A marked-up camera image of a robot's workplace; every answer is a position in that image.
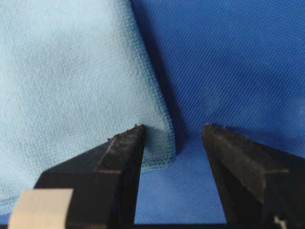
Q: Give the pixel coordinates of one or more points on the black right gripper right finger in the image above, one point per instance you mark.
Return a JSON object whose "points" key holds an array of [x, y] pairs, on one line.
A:
{"points": [[260, 187]]}

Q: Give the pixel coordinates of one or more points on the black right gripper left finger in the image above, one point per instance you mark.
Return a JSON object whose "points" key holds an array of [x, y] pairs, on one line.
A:
{"points": [[94, 190]]}

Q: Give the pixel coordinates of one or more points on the light blue towel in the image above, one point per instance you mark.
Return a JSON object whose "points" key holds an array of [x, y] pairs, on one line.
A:
{"points": [[72, 74]]}

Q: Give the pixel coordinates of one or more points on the dark blue table cloth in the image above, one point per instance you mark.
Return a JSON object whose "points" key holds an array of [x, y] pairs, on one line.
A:
{"points": [[239, 64]]}

